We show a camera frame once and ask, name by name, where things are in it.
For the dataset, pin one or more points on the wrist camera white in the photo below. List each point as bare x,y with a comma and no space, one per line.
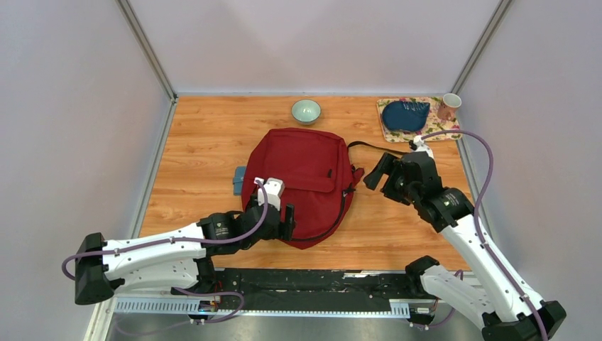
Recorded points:
270,191
418,144

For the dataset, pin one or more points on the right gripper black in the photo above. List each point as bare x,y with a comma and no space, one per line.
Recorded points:
390,165

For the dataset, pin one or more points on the small blue wallet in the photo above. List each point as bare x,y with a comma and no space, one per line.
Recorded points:
238,180

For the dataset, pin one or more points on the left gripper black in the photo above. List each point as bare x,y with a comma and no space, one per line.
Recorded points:
286,228

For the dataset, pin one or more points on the pale green ceramic bowl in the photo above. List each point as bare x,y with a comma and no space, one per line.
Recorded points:
306,111

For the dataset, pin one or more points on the floral rectangular tray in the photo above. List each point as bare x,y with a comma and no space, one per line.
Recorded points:
434,124

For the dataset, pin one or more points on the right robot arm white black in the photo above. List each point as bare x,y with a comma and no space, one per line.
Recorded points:
479,259

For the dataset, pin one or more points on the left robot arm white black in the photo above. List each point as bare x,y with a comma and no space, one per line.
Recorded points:
178,259

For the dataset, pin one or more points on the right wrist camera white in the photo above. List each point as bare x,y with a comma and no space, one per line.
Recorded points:
418,144

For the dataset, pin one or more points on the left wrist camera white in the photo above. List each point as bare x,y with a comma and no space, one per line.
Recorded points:
270,191

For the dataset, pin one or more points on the pink floral mug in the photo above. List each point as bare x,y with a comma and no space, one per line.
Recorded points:
448,106

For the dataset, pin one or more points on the aluminium frame rail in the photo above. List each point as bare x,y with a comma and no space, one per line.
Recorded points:
205,295

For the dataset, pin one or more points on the dark red student backpack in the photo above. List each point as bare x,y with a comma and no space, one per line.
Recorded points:
319,178

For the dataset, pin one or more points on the dark blue leaf plate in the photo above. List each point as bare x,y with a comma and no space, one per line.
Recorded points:
405,116

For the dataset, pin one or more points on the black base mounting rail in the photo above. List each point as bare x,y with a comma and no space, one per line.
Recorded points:
309,290

